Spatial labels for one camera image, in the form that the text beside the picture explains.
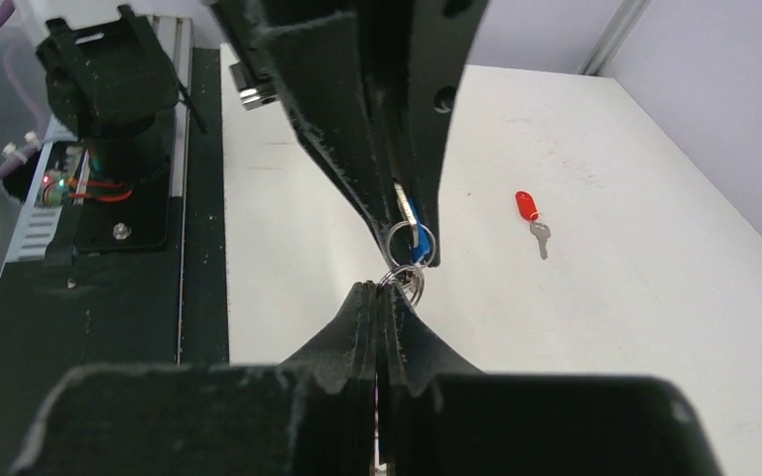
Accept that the blue key tag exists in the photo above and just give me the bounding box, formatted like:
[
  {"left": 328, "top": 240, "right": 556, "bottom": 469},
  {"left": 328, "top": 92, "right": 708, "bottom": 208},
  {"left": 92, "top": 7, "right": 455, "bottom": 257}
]
[{"left": 409, "top": 199, "right": 436, "bottom": 266}]

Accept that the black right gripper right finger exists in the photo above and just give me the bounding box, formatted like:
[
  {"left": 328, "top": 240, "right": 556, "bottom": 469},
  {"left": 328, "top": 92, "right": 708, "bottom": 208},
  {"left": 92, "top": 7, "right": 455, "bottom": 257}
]
[{"left": 377, "top": 285, "right": 721, "bottom": 475}]

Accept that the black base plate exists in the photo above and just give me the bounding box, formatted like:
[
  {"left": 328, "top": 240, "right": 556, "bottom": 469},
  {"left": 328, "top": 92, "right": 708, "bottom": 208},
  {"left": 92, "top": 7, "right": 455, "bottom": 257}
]
[{"left": 0, "top": 49, "right": 229, "bottom": 475}]

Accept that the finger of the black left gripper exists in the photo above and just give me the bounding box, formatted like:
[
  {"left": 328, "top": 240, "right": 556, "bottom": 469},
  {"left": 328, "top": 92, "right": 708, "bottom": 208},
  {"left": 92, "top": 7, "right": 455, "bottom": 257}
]
[
  {"left": 212, "top": 1, "right": 385, "bottom": 249},
  {"left": 356, "top": 1, "right": 488, "bottom": 267}
]

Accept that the red key tag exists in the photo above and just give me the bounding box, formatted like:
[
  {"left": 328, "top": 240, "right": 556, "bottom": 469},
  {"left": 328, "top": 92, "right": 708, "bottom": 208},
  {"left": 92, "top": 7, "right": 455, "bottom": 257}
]
[{"left": 515, "top": 190, "right": 541, "bottom": 222}]

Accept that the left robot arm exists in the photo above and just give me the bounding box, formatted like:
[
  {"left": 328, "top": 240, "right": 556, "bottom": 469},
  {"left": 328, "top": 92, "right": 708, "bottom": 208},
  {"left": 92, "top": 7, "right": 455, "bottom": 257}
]
[{"left": 36, "top": 1, "right": 487, "bottom": 267}]

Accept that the silver key on red tag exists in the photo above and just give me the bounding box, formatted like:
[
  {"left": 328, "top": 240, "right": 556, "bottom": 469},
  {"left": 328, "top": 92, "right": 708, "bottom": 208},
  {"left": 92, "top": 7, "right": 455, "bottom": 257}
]
[{"left": 530, "top": 221, "right": 552, "bottom": 260}]

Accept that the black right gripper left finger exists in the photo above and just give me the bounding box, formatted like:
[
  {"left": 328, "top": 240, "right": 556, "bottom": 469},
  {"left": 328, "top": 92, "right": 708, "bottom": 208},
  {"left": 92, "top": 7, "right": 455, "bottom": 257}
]
[{"left": 9, "top": 283, "right": 376, "bottom": 475}]

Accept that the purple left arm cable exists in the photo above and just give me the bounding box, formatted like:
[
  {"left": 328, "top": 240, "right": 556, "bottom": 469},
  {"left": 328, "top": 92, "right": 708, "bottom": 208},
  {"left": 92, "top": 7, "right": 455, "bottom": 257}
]
[{"left": 0, "top": 0, "right": 61, "bottom": 198}]

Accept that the left circuit board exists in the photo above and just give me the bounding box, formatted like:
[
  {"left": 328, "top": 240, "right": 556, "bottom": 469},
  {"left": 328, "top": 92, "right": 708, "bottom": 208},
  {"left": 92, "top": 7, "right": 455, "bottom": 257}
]
[{"left": 36, "top": 141, "right": 136, "bottom": 208}]

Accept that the aluminium frame rail right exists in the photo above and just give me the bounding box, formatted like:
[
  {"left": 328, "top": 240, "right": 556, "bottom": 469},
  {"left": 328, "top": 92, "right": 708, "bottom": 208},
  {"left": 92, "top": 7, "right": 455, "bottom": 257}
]
[{"left": 577, "top": 0, "right": 652, "bottom": 76}]

